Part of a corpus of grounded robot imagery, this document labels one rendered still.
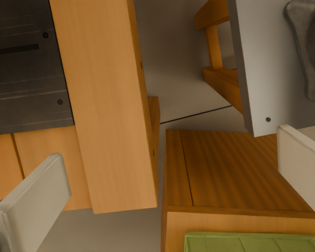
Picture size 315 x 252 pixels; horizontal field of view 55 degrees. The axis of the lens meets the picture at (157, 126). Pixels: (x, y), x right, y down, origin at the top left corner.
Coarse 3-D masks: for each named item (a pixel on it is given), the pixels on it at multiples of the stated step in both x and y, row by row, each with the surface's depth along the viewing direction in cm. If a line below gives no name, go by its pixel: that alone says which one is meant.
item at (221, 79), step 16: (208, 0) 92; (224, 0) 70; (208, 16) 97; (224, 16) 74; (208, 32) 118; (208, 48) 122; (208, 80) 130; (224, 80) 92; (224, 96) 97; (240, 112) 78
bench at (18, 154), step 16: (48, 128) 62; (64, 128) 62; (0, 144) 63; (16, 144) 63; (32, 144) 63; (48, 144) 63; (64, 144) 63; (0, 160) 64; (16, 160) 64; (32, 160) 64; (64, 160) 64; (80, 160) 64; (0, 176) 65; (16, 176) 65; (80, 176) 65; (0, 192) 66; (80, 192) 66; (64, 208) 67; (80, 208) 67
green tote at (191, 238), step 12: (192, 240) 74; (204, 240) 74; (216, 240) 74; (228, 240) 74; (240, 240) 74; (252, 240) 74; (264, 240) 74; (276, 240) 74; (288, 240) 75; (300, 240) 75; (312, 240) 75
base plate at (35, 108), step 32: (0, 0) 54; (32, 0) 54; (0, 32) 56; (32, 32) 55; (0, 64) 57; (32, 64) 57; (0, 96) 59; (32, 96) 59; (64, 96) 58; (0, 128) 60; (32, 128) 60
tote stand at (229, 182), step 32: (192, 160) 112; (224, 160) 113; (256, 160) 114; (192, 192) 87; (224, 192) 88; (256, 192) 89; (288, 192) 90; (192, 224) 77; (224, 224) 77; (256, 224) 77; (288, 224) 77
